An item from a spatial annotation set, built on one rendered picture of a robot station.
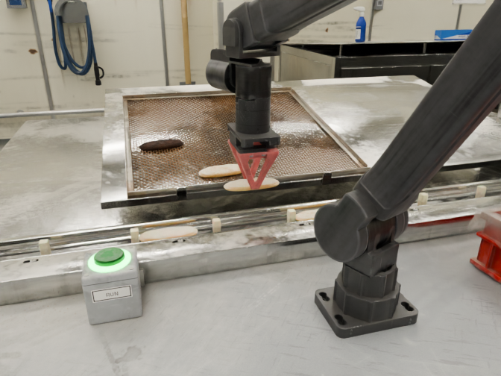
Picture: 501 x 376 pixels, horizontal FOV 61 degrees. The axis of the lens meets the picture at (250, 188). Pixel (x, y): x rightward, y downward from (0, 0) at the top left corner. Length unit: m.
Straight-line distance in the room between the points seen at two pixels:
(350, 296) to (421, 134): 0.23
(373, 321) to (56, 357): 0.40
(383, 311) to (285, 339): 0.13
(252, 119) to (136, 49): 3.73
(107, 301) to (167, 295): 0.10
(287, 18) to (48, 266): 0.49
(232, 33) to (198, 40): 3.77
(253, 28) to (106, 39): 3.77
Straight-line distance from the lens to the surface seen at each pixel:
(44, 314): 0.68
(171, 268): 0.67
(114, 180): 0.88
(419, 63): 2.88
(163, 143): 0.98
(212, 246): 0.68
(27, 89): 4.51
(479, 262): 0.79
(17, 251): 0.79
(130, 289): 0.60
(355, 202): 0.51
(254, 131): 0.68
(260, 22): 0.62
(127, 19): 4.35
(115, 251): 0.61
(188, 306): 0.63
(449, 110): 0.46
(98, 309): 0.61
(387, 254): 0.57
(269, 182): 0.74
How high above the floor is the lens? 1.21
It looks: 23 degrees down
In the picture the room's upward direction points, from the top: straight up
